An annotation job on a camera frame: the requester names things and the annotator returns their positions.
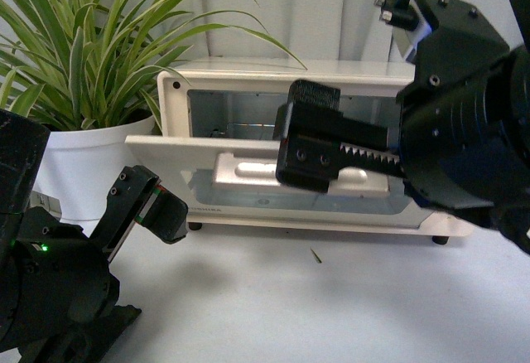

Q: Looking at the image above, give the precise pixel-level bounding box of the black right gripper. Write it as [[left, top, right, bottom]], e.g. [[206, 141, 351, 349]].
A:
[[398, 0, 529, 251]]

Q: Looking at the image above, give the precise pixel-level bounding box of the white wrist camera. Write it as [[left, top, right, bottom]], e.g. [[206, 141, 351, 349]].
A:
[[374, 0, 432, 64]]

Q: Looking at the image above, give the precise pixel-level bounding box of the black left oven foot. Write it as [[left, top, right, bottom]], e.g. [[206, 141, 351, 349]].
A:
[[186, 222, 203, 231]]

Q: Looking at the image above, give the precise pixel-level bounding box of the small green leaf fragment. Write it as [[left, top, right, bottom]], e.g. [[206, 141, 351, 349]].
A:
[[310, 248, 323, 264]]

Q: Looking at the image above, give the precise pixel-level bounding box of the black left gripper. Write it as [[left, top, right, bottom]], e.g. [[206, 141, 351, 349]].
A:
[[1, 111, 188, 362]]

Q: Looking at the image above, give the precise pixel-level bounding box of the glass oven door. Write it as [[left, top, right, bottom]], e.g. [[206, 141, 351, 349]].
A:
[[126, 136, 431, 234]]

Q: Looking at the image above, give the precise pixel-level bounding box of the green spider plant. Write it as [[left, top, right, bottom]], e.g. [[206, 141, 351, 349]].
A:
[[0, 0, 308, 136]]

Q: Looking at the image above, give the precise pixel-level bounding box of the white curtain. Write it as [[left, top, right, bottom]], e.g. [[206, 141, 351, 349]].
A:
[[0, 0, 530, 74]]

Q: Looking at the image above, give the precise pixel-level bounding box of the white plant pot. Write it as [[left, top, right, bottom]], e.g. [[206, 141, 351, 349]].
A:
[[34, 115, 156, 235]]

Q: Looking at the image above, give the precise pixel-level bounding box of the cream toaster oven body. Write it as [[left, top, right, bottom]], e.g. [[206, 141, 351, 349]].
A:
[[157, 57, 476, 247]]

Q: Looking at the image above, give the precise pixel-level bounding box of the black oven foot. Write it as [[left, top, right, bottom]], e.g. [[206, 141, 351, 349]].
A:
[[186, 222, 203, 231], [431, 235, 450, 245]]

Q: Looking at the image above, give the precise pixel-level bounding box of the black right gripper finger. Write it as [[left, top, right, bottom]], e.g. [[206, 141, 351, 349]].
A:
[[273, 80, 404, 183]]

